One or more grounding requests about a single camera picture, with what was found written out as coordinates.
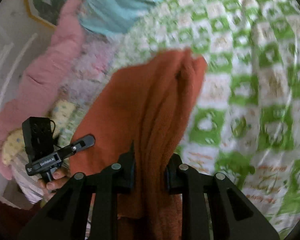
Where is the rust orange knit sweater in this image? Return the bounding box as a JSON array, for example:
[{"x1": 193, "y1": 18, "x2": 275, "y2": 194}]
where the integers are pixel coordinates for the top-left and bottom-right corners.
[{"x1": 70, "y1": 49, "x2": 207, "y2": 239}]

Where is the person's left hand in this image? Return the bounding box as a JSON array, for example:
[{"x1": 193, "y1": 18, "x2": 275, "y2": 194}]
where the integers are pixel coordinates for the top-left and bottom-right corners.
[{"x1": 38, "y1": 167, "x2": 70, "y2": 194}]

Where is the white striped cloth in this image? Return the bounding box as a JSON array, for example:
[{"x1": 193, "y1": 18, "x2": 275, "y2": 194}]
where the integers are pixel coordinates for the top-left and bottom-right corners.
[{"x1": 11, "y1": 151, "x2": 44, "y2": 204}]

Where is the yellow dotted small cloth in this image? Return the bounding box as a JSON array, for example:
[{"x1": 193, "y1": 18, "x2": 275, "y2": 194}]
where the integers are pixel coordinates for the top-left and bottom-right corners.
[{"x1": 1, "y1": 99, "x2": 77, "y2": 166}]

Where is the pink floral bed sheet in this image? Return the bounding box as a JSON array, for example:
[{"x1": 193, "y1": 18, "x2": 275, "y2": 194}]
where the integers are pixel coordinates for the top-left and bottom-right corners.
[{"x1": 57, "y1": 31, "x2": 123, "y2": 108}]

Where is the green white checked quilt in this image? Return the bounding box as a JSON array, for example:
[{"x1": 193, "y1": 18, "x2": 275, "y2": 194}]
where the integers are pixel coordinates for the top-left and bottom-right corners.
[{"x1": 52, "y1": 0, "x2": 300, "y2": 235}]

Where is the light blue floral duvet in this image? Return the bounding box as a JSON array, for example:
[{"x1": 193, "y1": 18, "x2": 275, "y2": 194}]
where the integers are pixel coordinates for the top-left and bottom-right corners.
[{"x1": 78, "y1": 0, "x2": 163, "y2": 36}]

